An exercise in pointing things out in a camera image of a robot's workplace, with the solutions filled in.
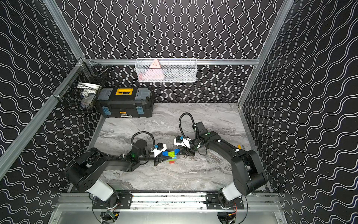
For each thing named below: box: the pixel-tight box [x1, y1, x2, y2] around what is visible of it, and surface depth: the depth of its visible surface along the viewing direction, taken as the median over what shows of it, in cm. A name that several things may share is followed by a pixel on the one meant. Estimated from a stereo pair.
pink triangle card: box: [144, 58, 165, 80], surface depth 91 cm
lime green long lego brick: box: [167, 151, 177, 158], surface depth 83 cm
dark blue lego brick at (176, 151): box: [174, 148, 181, 156], surface depth 81 cm
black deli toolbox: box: [96, 86, 155, 119], surface depth 104 cm
